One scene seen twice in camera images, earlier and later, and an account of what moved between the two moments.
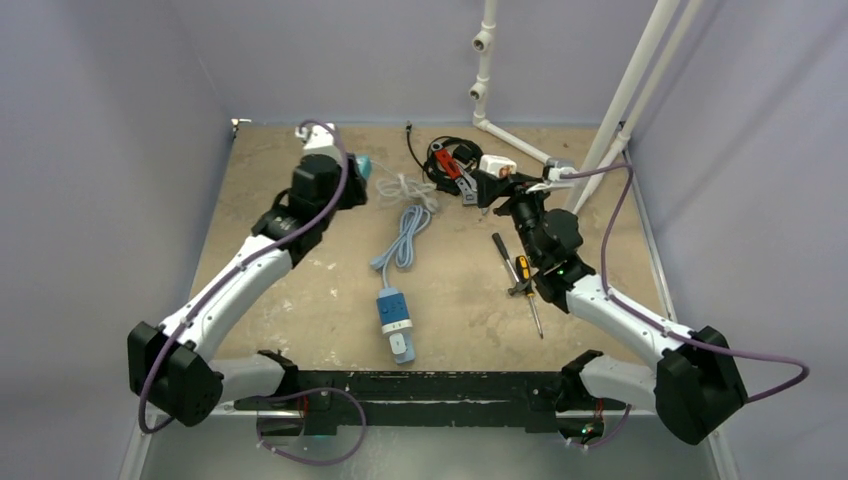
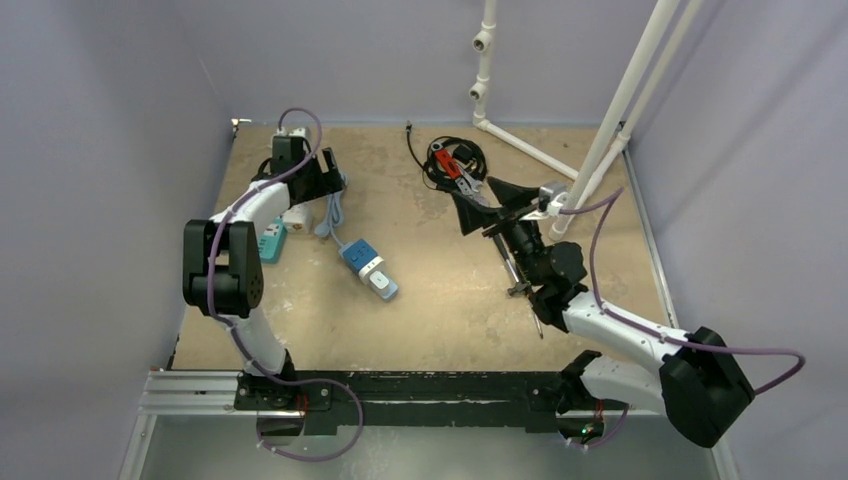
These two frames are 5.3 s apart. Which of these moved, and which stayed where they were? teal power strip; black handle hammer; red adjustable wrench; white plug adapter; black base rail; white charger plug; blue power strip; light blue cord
Moved: blue power strip; light blue cord; white charger plug; white plug adapter; teal power strip
Stayed: red adjustable wrench; black handle hammer; black base rail
